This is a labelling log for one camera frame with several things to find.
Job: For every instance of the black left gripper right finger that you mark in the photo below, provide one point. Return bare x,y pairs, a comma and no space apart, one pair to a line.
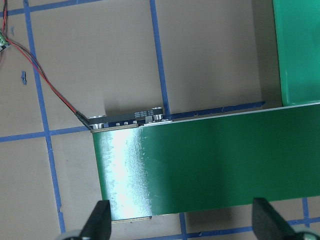
268,224

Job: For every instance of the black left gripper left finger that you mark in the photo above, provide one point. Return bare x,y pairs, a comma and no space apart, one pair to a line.
99,223

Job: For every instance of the green conveyor belt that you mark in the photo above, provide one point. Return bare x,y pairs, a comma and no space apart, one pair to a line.
210,163

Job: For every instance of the green plastic tray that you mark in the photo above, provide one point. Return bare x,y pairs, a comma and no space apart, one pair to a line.
297,26

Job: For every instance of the small motor controller board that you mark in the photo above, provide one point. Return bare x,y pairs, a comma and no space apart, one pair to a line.
4,43

